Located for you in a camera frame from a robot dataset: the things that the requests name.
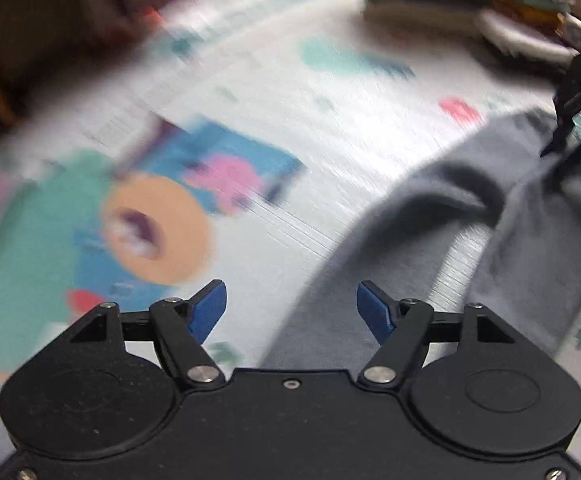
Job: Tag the colourful printed play mat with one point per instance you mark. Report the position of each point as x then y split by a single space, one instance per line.
290 110

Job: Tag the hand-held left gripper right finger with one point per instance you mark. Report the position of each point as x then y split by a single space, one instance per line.
374 314

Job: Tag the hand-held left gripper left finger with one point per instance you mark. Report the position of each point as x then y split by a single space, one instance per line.
207 310

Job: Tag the white folded cloth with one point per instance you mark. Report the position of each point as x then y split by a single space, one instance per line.
520 37

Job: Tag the grey pants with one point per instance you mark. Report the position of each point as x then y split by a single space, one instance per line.
420 240

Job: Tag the dark brown furniture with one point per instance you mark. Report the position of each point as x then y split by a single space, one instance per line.
60 20

